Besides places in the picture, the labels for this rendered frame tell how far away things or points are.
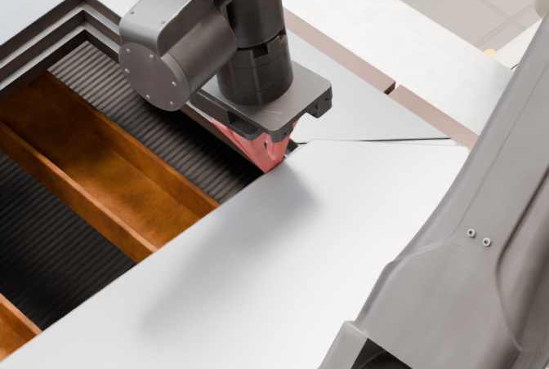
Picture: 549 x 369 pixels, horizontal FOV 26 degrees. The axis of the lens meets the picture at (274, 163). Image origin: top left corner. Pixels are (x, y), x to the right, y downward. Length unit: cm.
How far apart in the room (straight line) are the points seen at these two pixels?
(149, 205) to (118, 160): 6
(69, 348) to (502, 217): 50
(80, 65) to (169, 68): 70
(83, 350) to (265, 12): 28
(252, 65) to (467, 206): 43
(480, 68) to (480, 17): 101
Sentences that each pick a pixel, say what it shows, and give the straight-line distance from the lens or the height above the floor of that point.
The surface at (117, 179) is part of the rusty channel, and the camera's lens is 119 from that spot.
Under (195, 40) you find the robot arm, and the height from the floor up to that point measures 106.
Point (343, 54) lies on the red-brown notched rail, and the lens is 109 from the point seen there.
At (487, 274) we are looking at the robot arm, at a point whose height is 127.
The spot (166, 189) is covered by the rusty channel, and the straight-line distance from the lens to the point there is 117.
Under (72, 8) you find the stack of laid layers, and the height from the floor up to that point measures 85.
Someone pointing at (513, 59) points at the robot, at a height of 28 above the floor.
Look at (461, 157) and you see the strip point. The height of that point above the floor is 86.
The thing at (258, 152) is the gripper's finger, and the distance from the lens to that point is 91.
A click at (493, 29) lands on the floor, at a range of 227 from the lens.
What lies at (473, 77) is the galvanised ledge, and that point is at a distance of 128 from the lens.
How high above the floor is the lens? 163
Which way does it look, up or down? 53 degrees down
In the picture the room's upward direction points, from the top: straight up
